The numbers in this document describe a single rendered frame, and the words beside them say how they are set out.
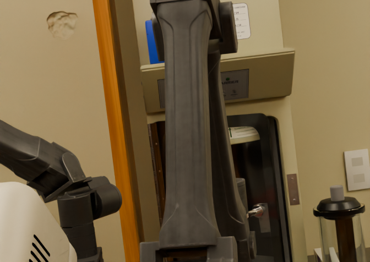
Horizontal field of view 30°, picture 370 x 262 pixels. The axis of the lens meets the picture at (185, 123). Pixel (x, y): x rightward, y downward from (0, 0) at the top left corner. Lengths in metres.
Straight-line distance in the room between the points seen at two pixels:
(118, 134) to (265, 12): 0.42
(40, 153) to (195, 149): 0.46
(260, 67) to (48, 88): 0.73
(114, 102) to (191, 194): 0.71
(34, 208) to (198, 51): 0.29
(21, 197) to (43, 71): 1.33
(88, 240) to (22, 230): 0.56
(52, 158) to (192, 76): 0.45
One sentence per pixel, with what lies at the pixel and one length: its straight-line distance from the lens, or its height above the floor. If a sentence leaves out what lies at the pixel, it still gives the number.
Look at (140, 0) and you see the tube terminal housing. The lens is 1.53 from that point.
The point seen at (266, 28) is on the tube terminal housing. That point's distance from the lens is 1.55.
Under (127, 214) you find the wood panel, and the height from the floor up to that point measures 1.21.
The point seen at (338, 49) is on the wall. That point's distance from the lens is 2.03.
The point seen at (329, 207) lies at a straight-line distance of 1.47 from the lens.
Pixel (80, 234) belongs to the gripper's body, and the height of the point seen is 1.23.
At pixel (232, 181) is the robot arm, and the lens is 1.03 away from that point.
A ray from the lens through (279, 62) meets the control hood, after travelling 1.45.
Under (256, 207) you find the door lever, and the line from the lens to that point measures 1.36.
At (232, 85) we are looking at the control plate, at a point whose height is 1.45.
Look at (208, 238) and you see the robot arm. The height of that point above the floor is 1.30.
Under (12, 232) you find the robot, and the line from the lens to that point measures 0.64.
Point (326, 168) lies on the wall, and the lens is 2.03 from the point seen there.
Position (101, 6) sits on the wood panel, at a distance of 1.44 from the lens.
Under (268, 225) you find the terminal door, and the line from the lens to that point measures 1.36.
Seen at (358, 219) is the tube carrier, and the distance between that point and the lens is 1.49.
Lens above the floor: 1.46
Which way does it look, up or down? 3 degrees down
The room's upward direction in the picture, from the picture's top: 7 degrees counter-clockwise
